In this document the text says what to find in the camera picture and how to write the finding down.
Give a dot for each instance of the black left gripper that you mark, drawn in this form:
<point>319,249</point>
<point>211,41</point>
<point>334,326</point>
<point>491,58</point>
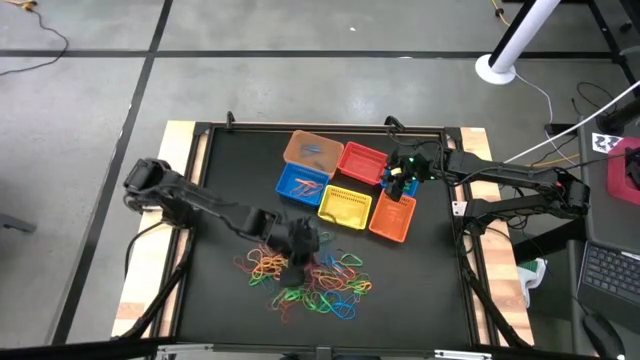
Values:
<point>302,240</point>

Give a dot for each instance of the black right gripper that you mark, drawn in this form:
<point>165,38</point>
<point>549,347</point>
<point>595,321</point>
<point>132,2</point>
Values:
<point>417,165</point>

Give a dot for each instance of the green rubber band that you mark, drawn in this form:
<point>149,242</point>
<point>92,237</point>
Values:
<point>255,282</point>
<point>327,235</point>
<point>315,302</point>
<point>350,255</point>
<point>290,295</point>

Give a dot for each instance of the orange rubber band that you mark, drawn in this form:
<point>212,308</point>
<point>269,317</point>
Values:
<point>305,182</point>
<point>272,272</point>
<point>330,280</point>
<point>300,192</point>

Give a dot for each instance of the blue rubber band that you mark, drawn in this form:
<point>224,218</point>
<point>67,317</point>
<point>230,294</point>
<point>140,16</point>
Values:
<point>310,149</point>
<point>345,315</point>
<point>337,297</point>
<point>327,261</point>

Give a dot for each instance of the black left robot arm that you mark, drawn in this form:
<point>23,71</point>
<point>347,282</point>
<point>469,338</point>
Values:
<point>200,197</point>

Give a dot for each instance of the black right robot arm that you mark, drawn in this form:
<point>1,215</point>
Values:
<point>500,172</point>

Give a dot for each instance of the red rubber band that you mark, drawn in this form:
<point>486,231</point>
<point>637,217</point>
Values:
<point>237,261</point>
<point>286,316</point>

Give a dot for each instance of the red plastic basket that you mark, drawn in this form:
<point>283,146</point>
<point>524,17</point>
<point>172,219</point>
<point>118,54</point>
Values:
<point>360,165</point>

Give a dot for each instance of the yellow plastic basket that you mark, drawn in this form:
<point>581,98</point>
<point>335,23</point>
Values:
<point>345,207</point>

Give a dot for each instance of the black clamp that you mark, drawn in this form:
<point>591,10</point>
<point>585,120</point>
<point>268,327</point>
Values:
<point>230,120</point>
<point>395,122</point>

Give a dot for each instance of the wooden table board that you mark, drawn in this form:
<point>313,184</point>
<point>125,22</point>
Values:
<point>175,145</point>
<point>475,145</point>

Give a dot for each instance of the pale orange plastic basket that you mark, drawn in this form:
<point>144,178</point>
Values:
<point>320,140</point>

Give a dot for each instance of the white green handheld device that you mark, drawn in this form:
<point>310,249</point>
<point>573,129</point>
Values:
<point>532,275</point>

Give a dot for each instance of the black power strip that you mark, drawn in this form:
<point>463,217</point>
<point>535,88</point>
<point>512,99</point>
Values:
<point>560,129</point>

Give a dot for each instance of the white tower fan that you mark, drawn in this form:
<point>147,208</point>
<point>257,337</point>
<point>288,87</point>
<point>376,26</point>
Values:
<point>525,30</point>

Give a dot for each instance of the dark grey desk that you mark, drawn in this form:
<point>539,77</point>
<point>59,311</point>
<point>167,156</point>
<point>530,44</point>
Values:
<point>600,215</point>

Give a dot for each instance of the black white marker tag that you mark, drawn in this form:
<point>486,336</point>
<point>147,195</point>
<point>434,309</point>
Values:
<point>606,142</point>

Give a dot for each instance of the red round case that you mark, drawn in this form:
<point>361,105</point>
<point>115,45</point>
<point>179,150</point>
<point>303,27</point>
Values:
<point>620,175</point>

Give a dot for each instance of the black laptop keyboard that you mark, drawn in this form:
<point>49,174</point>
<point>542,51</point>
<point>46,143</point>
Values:
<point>610,275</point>

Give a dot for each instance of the black computer mouse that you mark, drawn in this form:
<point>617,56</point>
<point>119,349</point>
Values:
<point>602,337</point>

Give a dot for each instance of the grey floor object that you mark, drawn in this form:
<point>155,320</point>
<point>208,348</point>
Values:
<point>17,223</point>

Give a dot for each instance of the yellow plug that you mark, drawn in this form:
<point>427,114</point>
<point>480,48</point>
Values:
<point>22,4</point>

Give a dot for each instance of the black metal table frame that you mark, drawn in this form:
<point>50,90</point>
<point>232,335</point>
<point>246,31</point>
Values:
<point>300,127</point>

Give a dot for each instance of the silver bracket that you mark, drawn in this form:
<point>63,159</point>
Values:
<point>462,355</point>

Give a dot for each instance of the black camera mount rail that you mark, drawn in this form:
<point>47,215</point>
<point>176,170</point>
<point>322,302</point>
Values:
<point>75,350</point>

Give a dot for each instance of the black cylindrical post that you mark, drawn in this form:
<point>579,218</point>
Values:
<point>622,116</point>

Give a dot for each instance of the black metal floor frame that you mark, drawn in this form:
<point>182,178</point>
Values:
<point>602,25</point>

